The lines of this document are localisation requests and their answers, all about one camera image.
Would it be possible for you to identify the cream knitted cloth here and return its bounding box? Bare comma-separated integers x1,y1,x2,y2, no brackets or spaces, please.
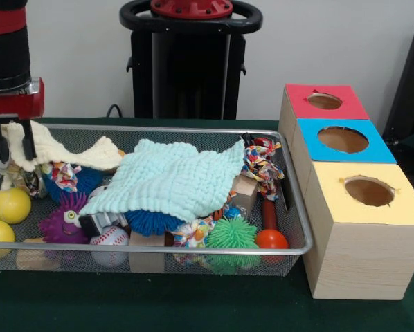
0,120,125,175

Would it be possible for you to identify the red maraca rattle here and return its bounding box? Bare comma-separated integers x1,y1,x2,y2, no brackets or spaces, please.
255,197,289,251

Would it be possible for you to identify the blue spiky ball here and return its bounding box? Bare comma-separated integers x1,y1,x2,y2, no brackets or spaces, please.
42,166,104,203

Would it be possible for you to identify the black panel stand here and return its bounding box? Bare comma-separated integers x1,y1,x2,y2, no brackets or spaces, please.
382,23,414,163

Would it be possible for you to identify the multicoloured rope toy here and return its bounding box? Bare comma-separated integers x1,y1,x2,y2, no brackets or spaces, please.
242,137,285,201

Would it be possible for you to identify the clear shallow mesh bin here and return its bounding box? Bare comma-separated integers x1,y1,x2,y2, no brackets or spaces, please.
0,123,314,277

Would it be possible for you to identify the purple monster toy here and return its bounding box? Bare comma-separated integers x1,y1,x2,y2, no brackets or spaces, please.
39,192,91,244

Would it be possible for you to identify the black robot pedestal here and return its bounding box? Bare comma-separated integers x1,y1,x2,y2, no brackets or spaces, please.
120,0,263,120

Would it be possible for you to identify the wooden box with three holes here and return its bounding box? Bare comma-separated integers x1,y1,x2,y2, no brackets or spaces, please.
278,84,414,301

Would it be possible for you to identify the dark green tablecloth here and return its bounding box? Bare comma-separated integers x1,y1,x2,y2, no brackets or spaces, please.
0,116,414,332

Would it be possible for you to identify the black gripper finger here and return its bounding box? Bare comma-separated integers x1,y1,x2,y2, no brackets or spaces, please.
0,116,10,163
20,119,36,161

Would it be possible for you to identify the green spiky ball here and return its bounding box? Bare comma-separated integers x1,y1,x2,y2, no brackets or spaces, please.
205,216,260,272

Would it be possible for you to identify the multicoloured patterned cloth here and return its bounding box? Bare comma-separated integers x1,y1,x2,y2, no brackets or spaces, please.
49,161,82,194

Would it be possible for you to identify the mint knitted cloth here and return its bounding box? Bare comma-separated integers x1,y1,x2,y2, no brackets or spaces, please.
79,138,246,223

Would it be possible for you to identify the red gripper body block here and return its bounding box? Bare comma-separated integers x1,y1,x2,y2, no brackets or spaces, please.
0,77,45,124

